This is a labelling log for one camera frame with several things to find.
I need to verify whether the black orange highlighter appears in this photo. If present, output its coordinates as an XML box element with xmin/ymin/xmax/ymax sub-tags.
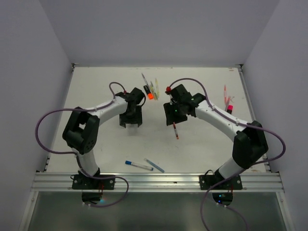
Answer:
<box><xmin>143</xmin><ymin>85</ymin><xmax>154</xmax><ymax>100</ymax></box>

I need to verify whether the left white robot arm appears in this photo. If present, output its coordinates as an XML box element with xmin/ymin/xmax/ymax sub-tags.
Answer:
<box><xmin>62</xmin><ymin>88</ymin><xmax>146</xmax><ymax>189</ymax></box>

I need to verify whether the black pink highlighter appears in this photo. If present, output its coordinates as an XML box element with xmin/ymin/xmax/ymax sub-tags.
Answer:
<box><xmin>227</xmin><ymin>105</ymin><xmax>233</xmax><ymax>115</ymax></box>

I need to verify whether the pink pen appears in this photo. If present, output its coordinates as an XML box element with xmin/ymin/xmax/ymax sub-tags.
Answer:
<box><xmin>224</xmin><ymin>85</ymin><xmax>234</xmax><ymax>109</ymax></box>

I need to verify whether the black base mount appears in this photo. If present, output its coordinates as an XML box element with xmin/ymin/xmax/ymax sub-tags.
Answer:
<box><xmin>70</xmin><ymin>170</ymin><xmax>116</xmax><ymax>190</ymax></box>
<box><xmin>199</xmin><ymin>170</ymin><xmax>243</xmax><ymax>190</ymax></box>

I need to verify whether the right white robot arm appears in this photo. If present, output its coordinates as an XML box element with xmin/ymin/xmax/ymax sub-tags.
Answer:
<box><xmin>164</xmin><ymin>84</ymin><xmax>269</xmax><ymax>189</ymax></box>

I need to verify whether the light blue pen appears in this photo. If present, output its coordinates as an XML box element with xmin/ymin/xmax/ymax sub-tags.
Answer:
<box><xmin>144</xmin><ymin>158</ymin><xmax>165</xmax><ymax>173</ymax></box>

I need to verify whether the yellow pen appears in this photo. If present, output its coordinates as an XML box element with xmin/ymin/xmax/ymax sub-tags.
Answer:
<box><xmin>150</xmin><ymin>81</ymin><xmax>158</xmax><ymax>100</ymax></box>
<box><xmin>155</xmin><ymin>78</ymin><xmax>160</xmax><ymax>100</ymax></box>

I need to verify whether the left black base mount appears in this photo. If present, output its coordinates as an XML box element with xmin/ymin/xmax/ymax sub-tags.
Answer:
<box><xmin>70</xmin><ymin>170</ymin><xmax>116</xmax><ymax>190</ymax></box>

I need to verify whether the red ink pen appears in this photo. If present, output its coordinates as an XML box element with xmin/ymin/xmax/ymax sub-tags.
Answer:
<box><xmin>173</xmin><ymin>122</ymin><xmax>179</xmax><ymax>140</ymax></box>

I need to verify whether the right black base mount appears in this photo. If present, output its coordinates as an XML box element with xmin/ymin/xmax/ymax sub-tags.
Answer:
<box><xmin>199</xmin><ymin>170</ymin><xmax>243</xmax><ymax>190</ymax></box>

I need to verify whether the aluminium front rail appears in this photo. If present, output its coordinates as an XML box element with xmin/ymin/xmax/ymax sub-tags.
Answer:
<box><xmin>31</xmin><ymin>172</ymin><xmax>284</xmax><ymax>193</ymax></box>

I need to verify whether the blue cap white marker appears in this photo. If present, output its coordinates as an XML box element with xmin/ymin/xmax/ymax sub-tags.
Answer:
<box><xmin>125</xmin><ymin>161</ymin><xmax>154</xmax><ymax>171</ymax></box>

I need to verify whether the grey thin pen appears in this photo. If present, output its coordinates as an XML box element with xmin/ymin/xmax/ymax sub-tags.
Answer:
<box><xmin>141</xmin><ymin>73</ymin><xmax>150</xmax><ymax>88</ymax></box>

